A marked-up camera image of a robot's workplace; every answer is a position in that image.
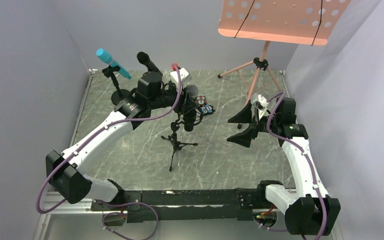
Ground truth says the glitter black microphone silver head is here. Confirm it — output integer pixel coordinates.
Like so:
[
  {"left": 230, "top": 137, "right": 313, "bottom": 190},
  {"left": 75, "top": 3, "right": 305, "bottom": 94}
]
[{"left": 182, "top": 84, "right": 200, "bottom": 132}]

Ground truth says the black tripod shock-mount stand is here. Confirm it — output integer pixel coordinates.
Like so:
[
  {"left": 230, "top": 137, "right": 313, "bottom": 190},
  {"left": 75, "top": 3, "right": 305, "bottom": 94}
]
[{"left": 160, "top": 114, "right": 199, "bottom": 172}]

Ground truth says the black microphone orange end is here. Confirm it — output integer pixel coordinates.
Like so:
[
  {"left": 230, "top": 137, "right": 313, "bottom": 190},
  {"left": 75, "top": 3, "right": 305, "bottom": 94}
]
[{"left": 136, "top": 51, "right": 163, "bottom": 76}]

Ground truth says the black round-base mic stand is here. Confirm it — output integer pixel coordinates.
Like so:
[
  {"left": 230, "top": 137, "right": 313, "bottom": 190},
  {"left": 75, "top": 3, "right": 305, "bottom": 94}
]
[{"left": 102, "top": 65, "right": 133, "bottom": 106}]

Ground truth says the blue microphone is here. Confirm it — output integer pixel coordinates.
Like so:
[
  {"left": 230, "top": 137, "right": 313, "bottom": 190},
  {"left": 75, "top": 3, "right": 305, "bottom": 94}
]
[{"left": 96, "top": 48, "right": 132, "bottom": 80}]

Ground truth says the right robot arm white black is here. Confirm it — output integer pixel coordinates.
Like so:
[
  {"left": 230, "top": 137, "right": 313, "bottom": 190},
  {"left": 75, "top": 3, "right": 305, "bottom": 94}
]
[{"left": 227, "top": 93, "right": 341, "bottom": 240}]

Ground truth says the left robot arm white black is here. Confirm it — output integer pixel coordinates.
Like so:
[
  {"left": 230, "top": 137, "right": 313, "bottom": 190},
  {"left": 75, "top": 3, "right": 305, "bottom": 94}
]
[{"left": 45, "top": 68, "right": 198, "bottom": 205}]

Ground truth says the pink music stand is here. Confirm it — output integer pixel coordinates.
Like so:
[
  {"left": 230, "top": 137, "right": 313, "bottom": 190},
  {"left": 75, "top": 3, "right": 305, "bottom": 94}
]
[{"left": 218, "top": 0, "right": 350, "bottom": 101}]

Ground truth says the lower small colourful toy block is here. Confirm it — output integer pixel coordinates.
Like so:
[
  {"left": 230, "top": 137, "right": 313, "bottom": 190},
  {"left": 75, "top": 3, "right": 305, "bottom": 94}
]
[{"left": 200, "top": 104, "right": 216, "bottom": 116}]

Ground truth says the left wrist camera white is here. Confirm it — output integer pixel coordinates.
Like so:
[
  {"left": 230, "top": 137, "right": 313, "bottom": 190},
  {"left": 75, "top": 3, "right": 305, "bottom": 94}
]
[{"left": 169, "top": 63, "right": 192, "bottom": 88}]

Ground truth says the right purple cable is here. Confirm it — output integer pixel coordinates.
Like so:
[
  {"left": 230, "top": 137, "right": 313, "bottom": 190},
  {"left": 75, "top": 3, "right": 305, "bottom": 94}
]
[{"left": 252, "top": 91, "right": 329, "bottom": 240}]

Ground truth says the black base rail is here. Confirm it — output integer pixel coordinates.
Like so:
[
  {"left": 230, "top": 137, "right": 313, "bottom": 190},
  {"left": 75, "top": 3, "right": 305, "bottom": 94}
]
[{"left": 90, "top": 188, "right": 272, "bottom": 223}]

